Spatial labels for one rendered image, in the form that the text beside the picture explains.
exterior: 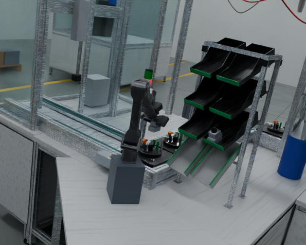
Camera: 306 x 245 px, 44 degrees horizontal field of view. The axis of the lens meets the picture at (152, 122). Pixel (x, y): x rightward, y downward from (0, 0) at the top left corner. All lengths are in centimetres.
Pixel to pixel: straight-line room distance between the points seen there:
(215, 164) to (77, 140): 87
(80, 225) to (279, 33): 1131
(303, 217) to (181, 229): 89
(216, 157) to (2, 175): 167
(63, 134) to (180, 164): 81
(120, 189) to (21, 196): 118
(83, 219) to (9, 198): 135
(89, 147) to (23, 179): 68
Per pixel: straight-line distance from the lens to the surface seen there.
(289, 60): 1253
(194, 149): 204
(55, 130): 250
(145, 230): 172
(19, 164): 280
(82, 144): 232
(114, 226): 171
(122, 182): 182
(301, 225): 245
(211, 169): 196
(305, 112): 254
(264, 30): 1265
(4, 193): 306
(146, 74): 227
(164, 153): 224
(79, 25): 290
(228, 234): 185
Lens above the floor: 181
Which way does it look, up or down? 18 degrees down
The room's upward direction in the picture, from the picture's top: 10 degrees clockwise
